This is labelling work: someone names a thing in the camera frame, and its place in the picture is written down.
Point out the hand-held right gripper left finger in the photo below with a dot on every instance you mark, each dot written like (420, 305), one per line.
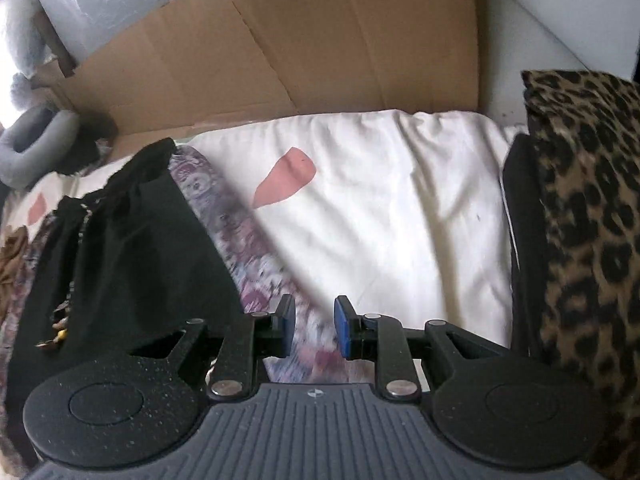
(287, 325)

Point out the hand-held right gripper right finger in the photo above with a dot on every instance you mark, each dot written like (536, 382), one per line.
(342, 327)

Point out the black garment with patterned lining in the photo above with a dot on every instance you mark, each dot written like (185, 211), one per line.
(140, 240)

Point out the bear printed white blanket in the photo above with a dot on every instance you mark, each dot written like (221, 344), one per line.
(390, 220)

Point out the dark cloth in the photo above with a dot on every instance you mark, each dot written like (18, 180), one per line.
(85, 152)

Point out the leopard print garment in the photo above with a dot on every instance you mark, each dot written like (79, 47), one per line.
(590, 210)

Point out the flat cardboard sheet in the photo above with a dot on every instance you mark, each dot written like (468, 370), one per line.
(300, 45)

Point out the brown garment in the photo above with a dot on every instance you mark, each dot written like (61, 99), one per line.
(12, 260)

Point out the grey neck pillow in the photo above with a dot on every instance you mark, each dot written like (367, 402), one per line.
(45, 135)

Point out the white cabinet panel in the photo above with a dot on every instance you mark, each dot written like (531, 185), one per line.
(550, 20)

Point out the grey wrapped mattress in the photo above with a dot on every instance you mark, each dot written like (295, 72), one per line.
(100, 0)

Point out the white pillow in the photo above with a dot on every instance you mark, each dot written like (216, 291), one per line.
(25, 25)

